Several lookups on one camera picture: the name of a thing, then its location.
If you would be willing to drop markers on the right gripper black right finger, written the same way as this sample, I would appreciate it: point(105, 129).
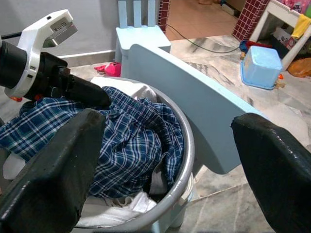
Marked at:
point(281, 174)

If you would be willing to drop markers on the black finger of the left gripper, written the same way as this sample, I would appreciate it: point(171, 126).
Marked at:
point(87, 93)

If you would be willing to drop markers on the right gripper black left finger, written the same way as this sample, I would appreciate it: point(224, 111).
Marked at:
point(48, 189)

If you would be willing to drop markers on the blue plaid garment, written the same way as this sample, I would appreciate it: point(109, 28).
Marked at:
point(126, 145)

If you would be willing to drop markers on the pink plush toy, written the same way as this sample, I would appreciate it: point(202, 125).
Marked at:
point(113, 69)

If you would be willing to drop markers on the white cloth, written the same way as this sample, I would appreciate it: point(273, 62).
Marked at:
point(116, 211)

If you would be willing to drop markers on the light blue slatted chair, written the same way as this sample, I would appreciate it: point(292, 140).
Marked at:
point(143, 38)

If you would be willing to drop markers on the light blue wooden chair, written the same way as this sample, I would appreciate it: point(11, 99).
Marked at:
point(194, 97)

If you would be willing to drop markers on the orange plastic bag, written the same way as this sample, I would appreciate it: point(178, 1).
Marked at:
point(301, 68)

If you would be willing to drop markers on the red brick pattern pillar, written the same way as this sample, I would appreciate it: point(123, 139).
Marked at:
point(250, 21)
point(164, 14)

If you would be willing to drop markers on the light blue plastic box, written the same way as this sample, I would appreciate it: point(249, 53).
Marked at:
point(261, 65)

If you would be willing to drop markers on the grey laundry basket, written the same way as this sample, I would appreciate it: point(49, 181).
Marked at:
point(170, 194)

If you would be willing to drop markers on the yellow cloth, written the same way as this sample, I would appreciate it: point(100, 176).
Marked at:
point(301, 25)

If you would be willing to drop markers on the white kids table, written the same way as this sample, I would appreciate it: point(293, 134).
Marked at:
point(274, 14)

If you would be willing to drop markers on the pink patterned bag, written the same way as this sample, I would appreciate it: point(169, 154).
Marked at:
point(296, 6)

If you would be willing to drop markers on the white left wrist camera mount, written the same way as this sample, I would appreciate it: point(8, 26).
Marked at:
point(31, 41)

